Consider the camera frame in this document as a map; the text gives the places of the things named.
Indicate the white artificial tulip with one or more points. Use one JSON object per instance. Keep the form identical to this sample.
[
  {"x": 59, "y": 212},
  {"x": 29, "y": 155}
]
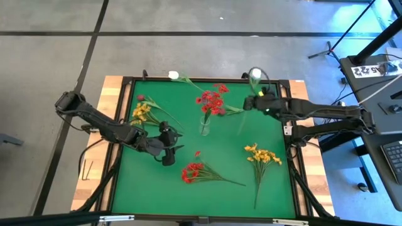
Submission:
[
  {"x": 256, "y": 73},
  {"x": 173, "y": 74}
]

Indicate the black metal table frame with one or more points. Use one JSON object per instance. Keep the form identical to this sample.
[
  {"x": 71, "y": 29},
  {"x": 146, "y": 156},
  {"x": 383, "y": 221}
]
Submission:
[{"x": 284, "y": 84}]

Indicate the red artificial flower bunch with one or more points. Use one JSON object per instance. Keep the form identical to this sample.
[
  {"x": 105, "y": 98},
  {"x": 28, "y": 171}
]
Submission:
[
  {"x": 213, "y": 102},
  {"x": 191, "y": 171}
]

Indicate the black computer mouse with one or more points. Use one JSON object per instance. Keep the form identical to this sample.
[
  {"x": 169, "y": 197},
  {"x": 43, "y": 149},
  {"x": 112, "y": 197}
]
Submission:
[{"x": 395, "y": 109}]

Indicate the thick black pole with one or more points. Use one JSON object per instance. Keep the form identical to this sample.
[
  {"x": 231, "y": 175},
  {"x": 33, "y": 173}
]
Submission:
[{"x": 377, "y": 42}]

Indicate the white box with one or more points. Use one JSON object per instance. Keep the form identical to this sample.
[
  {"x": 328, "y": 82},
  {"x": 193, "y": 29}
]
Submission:
[{"x": 395, "y": 53}]

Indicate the thin black tripod stand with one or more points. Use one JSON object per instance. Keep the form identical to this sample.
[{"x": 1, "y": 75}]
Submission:
[{"x": 328, "y": 50}]

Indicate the black hex key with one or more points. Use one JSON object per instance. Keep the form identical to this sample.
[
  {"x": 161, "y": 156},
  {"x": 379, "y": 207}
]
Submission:
[{"x": 89, "y": 171}]

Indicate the black desk base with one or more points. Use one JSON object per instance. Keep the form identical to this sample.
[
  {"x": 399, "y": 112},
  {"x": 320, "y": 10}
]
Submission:
[{"x": 367, "y": 171}]

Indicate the silver metal bracket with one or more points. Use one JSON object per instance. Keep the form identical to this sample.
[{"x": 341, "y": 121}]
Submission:
[
  {"x": 116, "y": 218},
  {"x": 290, "y": 222}
]

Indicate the dark grey desk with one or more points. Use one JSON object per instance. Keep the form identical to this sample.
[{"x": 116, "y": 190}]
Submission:
[
  {"x": 384, "y": 124},
  {"x": 384, "y": 171}
]

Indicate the black keyboard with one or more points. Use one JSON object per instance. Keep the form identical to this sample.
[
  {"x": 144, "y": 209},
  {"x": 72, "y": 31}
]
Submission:
[{"x": 395, "y": 157}]

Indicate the grey furniture leg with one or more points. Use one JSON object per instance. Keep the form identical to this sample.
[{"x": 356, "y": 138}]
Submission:
[{"x": 9, "y": 140}]

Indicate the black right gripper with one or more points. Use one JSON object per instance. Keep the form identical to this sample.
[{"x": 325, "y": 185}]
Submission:
[{"x": 267, "y": 103}]

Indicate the black caster wheel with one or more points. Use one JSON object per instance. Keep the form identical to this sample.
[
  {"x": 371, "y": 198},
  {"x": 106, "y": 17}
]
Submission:
[{"x": 362, "y": 187}]

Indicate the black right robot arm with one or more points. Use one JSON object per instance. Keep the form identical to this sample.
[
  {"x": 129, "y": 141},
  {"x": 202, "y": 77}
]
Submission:
[{"x": 323, "y": 108}]

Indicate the black frame beam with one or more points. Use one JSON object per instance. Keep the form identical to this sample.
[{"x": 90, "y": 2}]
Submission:
[{"x": 47, "y": 219}]

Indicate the green table mat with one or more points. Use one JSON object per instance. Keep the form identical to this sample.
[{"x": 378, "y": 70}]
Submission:
[{"x": 157, "y": 188}]

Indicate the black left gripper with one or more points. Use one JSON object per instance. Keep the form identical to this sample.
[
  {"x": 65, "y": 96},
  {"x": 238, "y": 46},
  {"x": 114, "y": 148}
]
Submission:
[{"x": 154, "y": 145}]

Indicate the clear glass vase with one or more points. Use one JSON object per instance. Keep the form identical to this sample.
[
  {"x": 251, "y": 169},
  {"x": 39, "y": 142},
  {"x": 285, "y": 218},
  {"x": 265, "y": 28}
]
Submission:
[{"x": 204, "y": 130}]

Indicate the white printed paper label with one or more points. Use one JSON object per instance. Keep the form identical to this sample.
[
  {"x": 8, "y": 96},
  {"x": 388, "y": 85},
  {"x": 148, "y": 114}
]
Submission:
[{"x": 364, "y": 71}]

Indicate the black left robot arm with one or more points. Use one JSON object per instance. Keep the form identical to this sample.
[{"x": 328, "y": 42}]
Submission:
[{"x": 94, "y": 117}]

